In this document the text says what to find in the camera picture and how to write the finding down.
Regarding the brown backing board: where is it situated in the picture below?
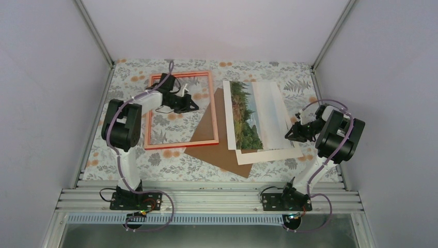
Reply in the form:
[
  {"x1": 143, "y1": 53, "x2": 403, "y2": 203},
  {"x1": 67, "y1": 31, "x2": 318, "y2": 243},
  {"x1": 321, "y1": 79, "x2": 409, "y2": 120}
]
[{"x1": 184, "y1": 88, "x2": 252, "y2": 178}]

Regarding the aluminium rail base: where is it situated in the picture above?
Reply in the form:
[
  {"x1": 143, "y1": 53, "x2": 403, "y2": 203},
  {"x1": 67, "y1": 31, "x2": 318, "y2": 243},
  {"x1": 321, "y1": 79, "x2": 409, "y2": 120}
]
[{"x1": 55, "y1": 180, "x2": 364, "y2": 214}]

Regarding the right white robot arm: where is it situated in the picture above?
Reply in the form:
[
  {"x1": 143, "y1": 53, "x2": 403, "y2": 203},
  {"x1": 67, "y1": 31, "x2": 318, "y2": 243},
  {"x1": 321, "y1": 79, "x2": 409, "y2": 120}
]
[{"x1": 279, "y1": 104, "x2": 366, "y2": 210}]

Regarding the white mat board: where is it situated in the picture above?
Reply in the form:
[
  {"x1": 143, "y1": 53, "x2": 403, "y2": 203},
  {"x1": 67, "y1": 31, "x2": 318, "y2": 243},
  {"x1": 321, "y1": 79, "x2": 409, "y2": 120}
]
[{"x1": 234, "y1": 102, "x2": 304, "y2": 166}]

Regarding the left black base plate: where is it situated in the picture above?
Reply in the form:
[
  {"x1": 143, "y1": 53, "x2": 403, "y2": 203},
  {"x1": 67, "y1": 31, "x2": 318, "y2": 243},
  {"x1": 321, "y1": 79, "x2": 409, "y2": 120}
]
[{"x1": 109, "y1": 192, "x2": 163, "y2": 211}]

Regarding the landscape photo print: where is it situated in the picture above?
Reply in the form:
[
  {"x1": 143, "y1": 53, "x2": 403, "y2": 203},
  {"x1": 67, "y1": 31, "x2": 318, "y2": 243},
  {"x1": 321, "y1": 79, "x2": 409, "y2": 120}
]
[{"x1": 223, "y1": 81, "x2": 295, "y2": 150}]

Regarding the red picture frame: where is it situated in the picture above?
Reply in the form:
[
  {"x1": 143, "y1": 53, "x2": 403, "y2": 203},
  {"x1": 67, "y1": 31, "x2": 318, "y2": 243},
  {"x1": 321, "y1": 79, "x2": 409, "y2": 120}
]
[{"x1": 144, "y1": 71, "x2": 219, "y2": 150}]

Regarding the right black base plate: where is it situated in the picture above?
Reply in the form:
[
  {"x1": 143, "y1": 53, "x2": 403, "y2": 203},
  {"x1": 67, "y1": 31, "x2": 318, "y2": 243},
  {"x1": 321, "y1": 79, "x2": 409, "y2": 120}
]
[{"x1": 262, "y1": 193, "x2": 313, "y2": 211}]

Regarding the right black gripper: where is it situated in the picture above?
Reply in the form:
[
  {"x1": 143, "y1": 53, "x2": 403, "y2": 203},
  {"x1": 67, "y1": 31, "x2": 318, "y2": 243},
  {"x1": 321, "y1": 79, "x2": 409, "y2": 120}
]
[{"x1": 286, "y1": 119, "x2": 324, "y2": 143}]

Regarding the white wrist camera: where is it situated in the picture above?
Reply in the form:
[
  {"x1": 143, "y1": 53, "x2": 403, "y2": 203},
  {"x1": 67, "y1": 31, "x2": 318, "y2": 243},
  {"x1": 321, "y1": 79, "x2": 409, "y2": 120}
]
[
  {"x1": 180, "y1": 83, "x2": 189, "y2": 97},
  {"x1": 295, "y1": 110, "x2": 310, "y2": 123}
]

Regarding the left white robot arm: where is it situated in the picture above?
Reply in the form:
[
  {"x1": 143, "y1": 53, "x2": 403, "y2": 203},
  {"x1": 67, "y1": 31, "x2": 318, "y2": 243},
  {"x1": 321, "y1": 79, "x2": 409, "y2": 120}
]
[{"x1": 101, "y1": 73, "x2": 199, "y2": 209}]

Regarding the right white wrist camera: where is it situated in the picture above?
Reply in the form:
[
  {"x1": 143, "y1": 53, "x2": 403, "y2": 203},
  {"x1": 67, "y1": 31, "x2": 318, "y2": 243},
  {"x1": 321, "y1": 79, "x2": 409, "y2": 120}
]
[{"x1": 295, "y1": 110, "x2": 310, "y2": 123}]

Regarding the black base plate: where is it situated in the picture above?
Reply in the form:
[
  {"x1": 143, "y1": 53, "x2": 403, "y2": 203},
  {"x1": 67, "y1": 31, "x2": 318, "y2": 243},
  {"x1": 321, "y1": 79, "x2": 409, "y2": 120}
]
[
  {"x1": 109, "y1": 192, "x2": 163, "y2": 211},
  {"x1": 262, "y1": 193, "x2": 313, "y2": 211}
]

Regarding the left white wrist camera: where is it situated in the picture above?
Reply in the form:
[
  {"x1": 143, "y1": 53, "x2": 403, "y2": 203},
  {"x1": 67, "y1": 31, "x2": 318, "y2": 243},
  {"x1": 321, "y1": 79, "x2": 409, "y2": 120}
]
[{"x1": 180, "y1": 83, "x2": 189, "y2": 97}]

